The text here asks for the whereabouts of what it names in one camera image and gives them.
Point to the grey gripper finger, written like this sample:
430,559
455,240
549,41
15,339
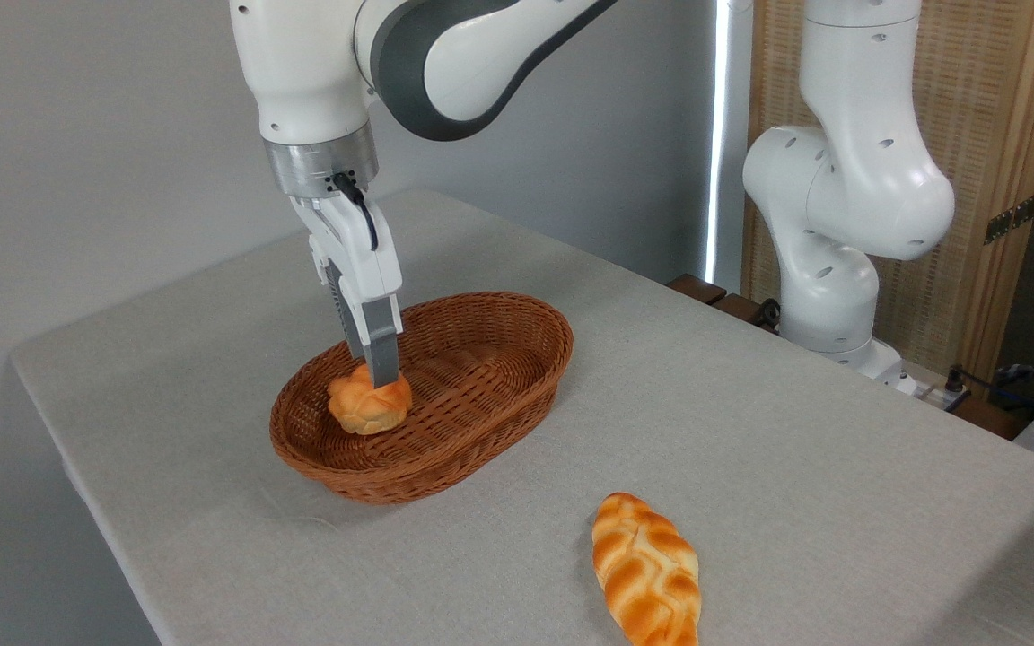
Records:
381,345
342,314

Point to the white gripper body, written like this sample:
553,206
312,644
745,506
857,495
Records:
364,256

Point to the round knotted bread roll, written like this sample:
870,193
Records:
364,413

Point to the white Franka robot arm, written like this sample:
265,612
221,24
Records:
302,63

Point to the brown wicker oval basket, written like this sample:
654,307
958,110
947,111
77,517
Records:
472,395

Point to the long braided bread loaf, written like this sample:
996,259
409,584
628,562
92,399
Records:
647,574

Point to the dark brown wooden block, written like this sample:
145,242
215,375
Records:
988,417
737,308
696,288

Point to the grey tablecloth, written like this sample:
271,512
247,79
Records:
750,467

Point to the white power strip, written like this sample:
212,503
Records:
934,393

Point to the dark metal hinge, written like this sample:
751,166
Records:
1011,218

